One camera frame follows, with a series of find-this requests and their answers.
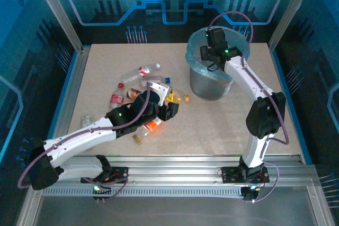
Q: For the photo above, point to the orange label bottle gold cap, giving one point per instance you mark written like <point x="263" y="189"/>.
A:
<point x="153" y="125"/>

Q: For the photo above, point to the orange juice bottle yellow label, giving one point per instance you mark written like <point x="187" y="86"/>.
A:
<point x="181" y="95"/>

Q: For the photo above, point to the red label bottle red cap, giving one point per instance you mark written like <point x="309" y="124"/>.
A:
<point x="116" y="99"/>

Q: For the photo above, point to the brown label cola bottle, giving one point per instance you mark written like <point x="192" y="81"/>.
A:
<point x="132" y="93"/>

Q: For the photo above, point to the metal bin with blue liner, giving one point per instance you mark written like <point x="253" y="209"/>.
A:
<point x="191" y="51"/>

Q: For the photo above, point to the small clear bottle green label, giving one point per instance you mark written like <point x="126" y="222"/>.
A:
<point x="86" y="121"/>

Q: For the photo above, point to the metal waste bin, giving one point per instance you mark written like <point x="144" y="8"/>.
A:
<point x="209" y="89"/>

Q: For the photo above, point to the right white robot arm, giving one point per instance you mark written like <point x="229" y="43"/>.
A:
<point x="238" y="72"/>

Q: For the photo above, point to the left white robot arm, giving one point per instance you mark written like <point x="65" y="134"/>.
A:
<point x="79" y="138"/>

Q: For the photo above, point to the clear bottle blue cap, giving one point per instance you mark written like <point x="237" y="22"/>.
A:
<point x="159" y="78"/>

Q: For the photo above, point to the red-white label bottle white cap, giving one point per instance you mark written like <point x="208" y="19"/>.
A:
<point x="144" y="70"/>

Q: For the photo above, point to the blue table edge trim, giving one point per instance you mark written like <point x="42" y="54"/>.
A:
<point x="282" y="77"/>
<point x="63" y="92"/>

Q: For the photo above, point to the black connector block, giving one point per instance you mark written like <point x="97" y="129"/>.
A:
<point x="249" y="195"/>
<point x="106" y="190"/>

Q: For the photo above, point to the steel front panel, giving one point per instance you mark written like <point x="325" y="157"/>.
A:
<point x="172" y="212"/>

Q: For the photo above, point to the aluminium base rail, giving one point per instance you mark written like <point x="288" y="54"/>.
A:
<point x="172" y="169"/>

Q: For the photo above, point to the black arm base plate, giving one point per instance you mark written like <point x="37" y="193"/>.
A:
<point x="120" y="171"/>
<point x="229" y="174"/>

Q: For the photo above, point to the aluminium frame side beam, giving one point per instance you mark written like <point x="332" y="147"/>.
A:
<point x="319" y="204"/>
<point x="69" y="96"/>

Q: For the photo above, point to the aluminium frame post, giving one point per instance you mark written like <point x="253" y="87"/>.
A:
<point x="292" y="11"/>
<point x="58" y="11"/>

